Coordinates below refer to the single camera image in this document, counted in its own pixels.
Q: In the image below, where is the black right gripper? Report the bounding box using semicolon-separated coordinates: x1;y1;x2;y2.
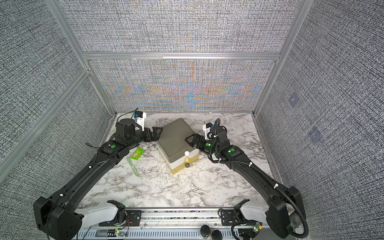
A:
185;134;222;157

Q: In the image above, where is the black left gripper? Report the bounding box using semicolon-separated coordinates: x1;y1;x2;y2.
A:
126;126;163;150

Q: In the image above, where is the grey three-drawer storage box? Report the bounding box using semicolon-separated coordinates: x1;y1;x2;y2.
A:
157;118;200;175

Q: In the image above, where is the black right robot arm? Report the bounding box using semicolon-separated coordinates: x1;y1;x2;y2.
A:
185;124;309;239

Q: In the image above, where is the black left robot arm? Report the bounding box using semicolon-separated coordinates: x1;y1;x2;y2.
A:
33;119;163;240

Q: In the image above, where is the green snack packet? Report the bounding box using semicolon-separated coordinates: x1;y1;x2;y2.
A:
130;148;144;161

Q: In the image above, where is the black round knob left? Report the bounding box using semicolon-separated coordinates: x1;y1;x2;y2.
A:
200;225;211;238

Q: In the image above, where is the black round knob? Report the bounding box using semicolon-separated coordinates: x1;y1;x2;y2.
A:
200;225;211;238
211;230;223;240

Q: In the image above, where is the black round knob right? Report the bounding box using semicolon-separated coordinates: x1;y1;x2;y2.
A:
211;230;223;240

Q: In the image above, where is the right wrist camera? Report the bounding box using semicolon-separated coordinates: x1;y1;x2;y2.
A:
202;123;214;140

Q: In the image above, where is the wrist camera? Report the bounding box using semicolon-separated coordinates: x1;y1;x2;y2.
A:
202;123;214;140
133;111;147;130

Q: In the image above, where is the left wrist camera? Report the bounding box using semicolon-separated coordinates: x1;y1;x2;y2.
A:
133;111;147;130

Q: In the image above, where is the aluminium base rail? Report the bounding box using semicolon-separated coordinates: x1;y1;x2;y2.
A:
52;207;310;240

